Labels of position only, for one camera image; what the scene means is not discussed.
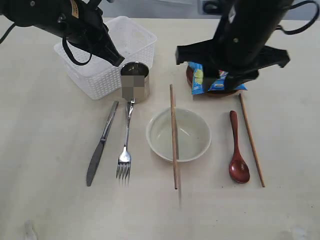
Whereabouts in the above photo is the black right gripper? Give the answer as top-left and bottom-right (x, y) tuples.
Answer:
(175, 37), (290, 92)

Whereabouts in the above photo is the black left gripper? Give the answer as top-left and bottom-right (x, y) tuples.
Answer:
(57, 0), (125, 67)

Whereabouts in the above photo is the blue Lays chip bag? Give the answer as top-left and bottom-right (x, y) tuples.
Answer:
(186, 62), (248, 95)

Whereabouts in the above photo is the dark plate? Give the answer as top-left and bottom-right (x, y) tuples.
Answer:
(185, 66), (240, 98)

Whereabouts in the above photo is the stainless steel cup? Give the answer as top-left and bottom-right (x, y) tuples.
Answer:
(119, 61), (150, 104)

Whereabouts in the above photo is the light wooden chopstick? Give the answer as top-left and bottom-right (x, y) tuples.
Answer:
(239, 93), (266, 188)

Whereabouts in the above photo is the speckled ceramic floral bowl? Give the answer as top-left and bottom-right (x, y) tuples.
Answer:
(145, 107), (212, 163)

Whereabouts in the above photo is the brown wooden chopstick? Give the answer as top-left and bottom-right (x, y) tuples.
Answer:
(169, 84), (179, 190)

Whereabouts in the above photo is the dark wooden spoon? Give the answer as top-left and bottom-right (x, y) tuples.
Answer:
(228, 110), (250, 184)

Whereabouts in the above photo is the silver knife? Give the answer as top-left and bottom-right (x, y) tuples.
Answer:
(86, 101), (119, 187)

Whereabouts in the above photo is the stainless steel fork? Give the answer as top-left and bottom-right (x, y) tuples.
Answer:
(116, 98), (135, 184)

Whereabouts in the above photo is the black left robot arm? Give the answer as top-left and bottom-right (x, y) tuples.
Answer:
(0, 0), (125, 67)

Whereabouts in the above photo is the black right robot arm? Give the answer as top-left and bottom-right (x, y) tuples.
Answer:
(175, 0), (293, 91)

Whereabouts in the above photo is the white plastic woven basket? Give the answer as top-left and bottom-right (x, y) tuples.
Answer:
(54, 16), (157, 100)

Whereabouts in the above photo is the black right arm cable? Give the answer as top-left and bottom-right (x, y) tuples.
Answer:
(202, 0), (320, 36)

